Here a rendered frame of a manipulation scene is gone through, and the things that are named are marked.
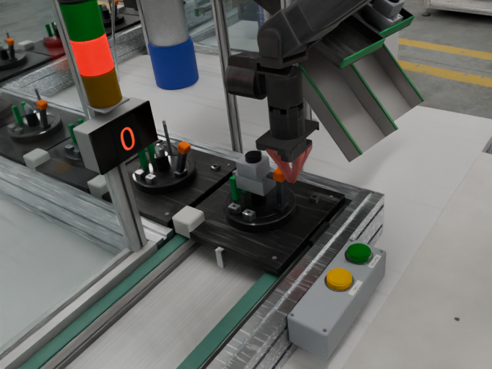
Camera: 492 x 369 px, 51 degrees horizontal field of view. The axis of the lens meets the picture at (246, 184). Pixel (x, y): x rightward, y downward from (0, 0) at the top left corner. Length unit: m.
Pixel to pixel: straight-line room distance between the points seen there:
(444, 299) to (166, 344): 0.48
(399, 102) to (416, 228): 0.32
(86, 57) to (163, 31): 1.04
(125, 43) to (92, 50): 1.47
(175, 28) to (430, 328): 1.25
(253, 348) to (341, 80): 0.64
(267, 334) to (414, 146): 0.77
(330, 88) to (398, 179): 0.29
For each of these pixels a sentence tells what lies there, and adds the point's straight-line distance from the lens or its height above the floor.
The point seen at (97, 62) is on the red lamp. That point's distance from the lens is 0.76.
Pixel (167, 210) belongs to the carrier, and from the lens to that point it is 1.03.
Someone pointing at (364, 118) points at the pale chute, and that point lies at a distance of 1.16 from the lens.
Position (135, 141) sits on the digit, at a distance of 0.83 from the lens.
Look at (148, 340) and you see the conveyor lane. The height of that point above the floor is 0.92.
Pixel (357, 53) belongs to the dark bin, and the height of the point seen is 1.21.
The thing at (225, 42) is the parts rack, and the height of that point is 1.21.
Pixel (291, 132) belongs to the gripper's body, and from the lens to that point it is 0.82.
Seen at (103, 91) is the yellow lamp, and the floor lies 1.29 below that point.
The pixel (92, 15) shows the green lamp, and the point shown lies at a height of 1.39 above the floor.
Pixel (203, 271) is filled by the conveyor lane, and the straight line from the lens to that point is 0.96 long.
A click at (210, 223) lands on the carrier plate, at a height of 0.97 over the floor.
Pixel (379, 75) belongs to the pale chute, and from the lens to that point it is 1.28.
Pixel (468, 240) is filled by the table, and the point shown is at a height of 0.86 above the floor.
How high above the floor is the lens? 1.57
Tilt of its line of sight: 34 degrees down
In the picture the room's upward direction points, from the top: 7 degrees counter-clockwise
